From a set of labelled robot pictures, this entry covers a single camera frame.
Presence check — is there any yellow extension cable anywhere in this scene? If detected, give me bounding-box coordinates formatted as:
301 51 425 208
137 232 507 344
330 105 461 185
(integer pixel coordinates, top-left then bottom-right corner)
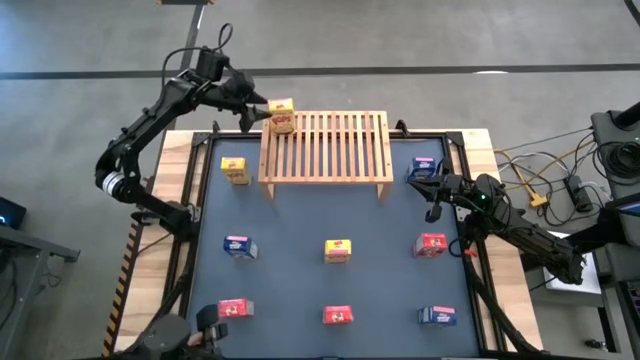
494 148 550 209

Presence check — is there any blue Frosted Flakes cereal box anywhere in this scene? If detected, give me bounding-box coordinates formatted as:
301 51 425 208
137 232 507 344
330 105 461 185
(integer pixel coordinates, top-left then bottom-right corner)
222 234 260 261
405 156 439 183
417 305 458 327

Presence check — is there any black power strip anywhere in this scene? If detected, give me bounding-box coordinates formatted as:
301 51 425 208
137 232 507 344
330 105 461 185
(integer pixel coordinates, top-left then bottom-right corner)
563 174 595 213

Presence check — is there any black cable coil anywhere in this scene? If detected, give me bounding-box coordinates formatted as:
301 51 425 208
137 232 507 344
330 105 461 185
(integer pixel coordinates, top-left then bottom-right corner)
594 141 640 180

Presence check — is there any yellow Corn Pops cereal box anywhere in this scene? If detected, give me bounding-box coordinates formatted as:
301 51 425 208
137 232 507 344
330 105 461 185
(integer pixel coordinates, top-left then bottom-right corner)
267 97 297 136
324 238 353 265
220 156 251 187

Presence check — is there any wooden slatted shelf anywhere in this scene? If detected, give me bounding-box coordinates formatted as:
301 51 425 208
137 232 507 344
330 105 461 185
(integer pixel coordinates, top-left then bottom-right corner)
257 110 395 202

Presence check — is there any black aluminium table frame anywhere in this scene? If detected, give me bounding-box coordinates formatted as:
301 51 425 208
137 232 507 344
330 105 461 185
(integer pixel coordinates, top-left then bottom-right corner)
114 119 546 360

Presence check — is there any yellow-black hazard tape strip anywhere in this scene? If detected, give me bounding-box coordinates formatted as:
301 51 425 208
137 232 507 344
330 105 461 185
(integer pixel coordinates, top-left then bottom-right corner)
102 219 146 357

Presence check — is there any red Froot Loops cereal box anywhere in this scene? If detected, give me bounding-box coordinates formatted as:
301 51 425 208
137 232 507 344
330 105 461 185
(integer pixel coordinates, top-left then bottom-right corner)
322 304 355 326
217 297 256 320
412 231 450 260

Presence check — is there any person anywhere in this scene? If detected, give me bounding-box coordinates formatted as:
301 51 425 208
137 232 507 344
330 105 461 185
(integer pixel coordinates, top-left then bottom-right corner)
112 313 201 360

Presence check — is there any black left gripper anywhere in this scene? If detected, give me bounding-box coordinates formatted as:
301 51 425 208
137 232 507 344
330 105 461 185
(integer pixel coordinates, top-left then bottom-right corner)
212 72 274 134

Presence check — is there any white sheet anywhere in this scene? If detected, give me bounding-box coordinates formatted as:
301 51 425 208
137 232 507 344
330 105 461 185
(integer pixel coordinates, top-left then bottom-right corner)
537 249 603 297

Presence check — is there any black device with blue light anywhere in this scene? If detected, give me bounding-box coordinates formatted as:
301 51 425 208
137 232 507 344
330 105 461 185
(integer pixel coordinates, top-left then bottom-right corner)
0 195 28 231

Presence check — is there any blue-grey table mat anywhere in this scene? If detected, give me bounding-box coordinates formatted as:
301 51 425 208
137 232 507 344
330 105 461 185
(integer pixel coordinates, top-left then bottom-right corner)
182 137 484 359

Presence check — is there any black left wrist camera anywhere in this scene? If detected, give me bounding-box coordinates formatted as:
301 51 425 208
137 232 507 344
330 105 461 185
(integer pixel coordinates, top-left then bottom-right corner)
195 48 231 82

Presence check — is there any black side desk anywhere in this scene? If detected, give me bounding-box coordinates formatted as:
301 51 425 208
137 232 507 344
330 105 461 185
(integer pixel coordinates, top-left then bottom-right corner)
0 222 81 360

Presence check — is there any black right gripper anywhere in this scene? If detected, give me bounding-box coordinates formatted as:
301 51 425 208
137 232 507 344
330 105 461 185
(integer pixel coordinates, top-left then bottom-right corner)
407 173 479 224

